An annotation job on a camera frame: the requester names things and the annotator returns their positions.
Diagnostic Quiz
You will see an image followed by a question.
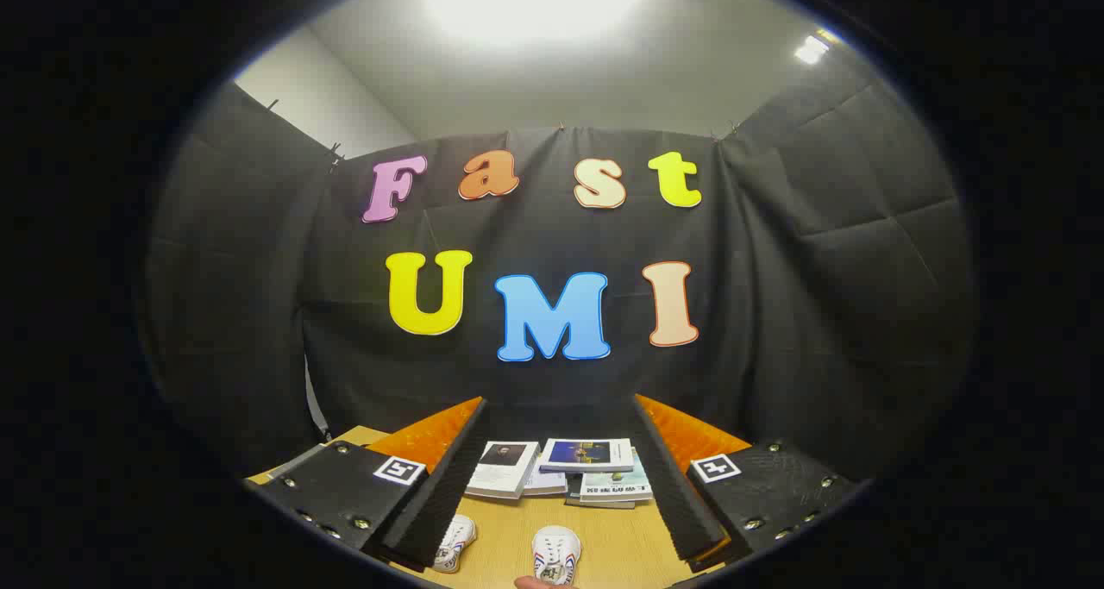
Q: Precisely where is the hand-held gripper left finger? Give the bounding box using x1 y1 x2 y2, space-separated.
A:
248 397 489 570

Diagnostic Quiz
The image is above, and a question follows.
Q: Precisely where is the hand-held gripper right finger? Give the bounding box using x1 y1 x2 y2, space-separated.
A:
632 393 866 573

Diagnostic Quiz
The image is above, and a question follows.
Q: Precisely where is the white canvas shoe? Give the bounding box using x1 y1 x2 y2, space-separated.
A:
434 514 478 573
531 525 583 586

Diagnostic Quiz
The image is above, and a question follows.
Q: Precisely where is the white book with portrait cover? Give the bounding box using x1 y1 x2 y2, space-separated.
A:
464 440 541 500

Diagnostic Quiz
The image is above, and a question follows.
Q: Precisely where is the dark book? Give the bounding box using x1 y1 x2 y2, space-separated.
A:
565 475 637 511

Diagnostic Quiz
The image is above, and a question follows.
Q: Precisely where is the book with blue photo cover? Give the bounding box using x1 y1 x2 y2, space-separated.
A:
539 438 636 474

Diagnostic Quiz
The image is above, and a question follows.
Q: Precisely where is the plain white book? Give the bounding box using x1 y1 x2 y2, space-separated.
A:
523 464 569 498

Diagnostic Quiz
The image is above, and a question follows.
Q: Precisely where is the small ceiling light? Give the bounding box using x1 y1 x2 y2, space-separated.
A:
793 33 834 66

